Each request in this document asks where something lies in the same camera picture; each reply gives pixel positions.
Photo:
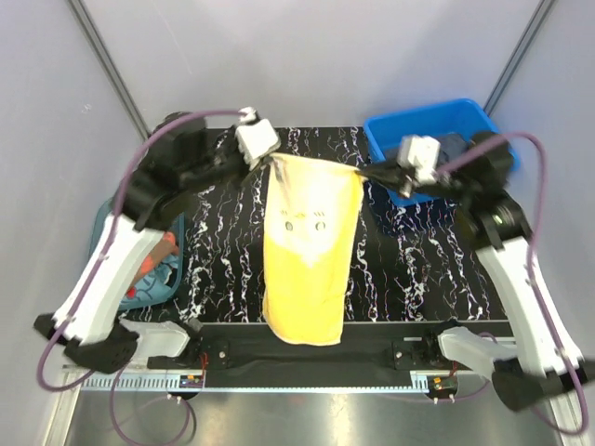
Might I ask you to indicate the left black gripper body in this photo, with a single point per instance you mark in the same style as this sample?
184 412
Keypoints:
223 162

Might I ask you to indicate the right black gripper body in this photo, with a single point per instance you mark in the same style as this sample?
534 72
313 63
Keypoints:
446 184

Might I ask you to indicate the dark grey-blue towel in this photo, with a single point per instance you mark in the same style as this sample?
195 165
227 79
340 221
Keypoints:
452 146

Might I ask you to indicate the yellow towel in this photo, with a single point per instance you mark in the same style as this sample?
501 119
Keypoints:
311 216

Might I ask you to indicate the brown towel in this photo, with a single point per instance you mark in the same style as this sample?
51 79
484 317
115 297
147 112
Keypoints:
165 247

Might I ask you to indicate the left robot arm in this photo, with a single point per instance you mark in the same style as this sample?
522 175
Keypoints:
172 164

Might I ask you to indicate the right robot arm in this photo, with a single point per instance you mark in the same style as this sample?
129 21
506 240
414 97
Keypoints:
546 363

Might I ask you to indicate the blue plastic bin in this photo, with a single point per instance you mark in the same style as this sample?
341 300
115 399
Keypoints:
418 135

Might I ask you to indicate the clear teal plastic bin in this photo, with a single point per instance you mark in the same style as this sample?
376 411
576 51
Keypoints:
178 228

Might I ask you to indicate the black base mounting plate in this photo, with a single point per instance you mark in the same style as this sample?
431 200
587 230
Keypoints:
372 347

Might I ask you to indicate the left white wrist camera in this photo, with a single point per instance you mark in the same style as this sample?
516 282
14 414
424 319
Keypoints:
256 137

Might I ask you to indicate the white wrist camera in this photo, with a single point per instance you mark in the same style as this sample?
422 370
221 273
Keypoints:
256 137
419 153

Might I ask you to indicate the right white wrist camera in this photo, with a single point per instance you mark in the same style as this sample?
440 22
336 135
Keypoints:
419 153

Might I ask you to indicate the aluminium rail with cable duct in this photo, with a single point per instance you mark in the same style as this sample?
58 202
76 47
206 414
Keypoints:
291 380

